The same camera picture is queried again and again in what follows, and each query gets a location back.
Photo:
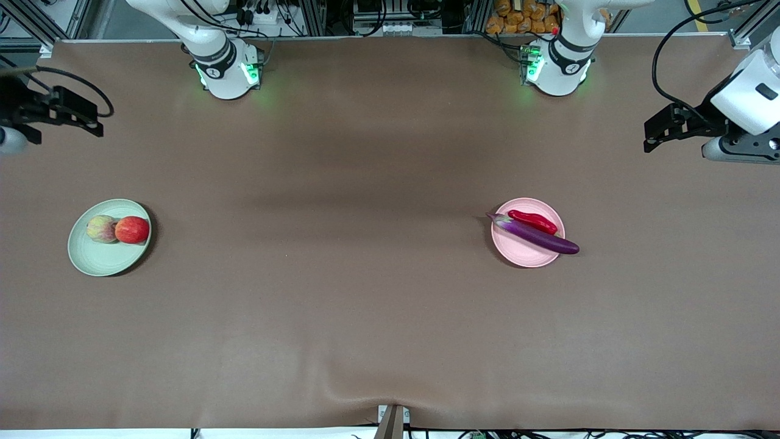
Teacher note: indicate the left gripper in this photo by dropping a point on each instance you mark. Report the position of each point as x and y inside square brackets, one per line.
[699, 120]

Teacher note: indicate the green pink peach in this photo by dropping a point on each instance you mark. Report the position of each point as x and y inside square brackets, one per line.
[100, 229]

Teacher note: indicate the red pomegranate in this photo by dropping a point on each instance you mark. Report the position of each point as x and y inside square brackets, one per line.
[132, 230]

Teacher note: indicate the red chili pepper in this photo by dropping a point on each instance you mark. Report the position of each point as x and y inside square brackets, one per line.
[536, 221]

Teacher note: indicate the purple eggplant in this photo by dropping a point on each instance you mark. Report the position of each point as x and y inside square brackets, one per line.
[542, 239]

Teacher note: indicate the light green plate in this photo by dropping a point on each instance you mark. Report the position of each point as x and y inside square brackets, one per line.
[103, 259]

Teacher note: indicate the bag of orange fruit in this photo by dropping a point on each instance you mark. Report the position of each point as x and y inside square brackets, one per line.
[521, 17]

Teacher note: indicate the pink plate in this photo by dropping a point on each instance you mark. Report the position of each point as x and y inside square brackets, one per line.
[524, 256]

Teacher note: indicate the white power strip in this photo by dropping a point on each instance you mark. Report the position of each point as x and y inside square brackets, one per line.
[267, 16]

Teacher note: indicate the brown table mat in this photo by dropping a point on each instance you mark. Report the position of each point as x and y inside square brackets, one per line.
[244, 341]

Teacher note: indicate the aluminium frame profile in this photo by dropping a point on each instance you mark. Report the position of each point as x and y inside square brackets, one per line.
[749, 27]
[46, 27]

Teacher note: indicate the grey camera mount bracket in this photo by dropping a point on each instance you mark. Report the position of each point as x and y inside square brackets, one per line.
[391, 422]

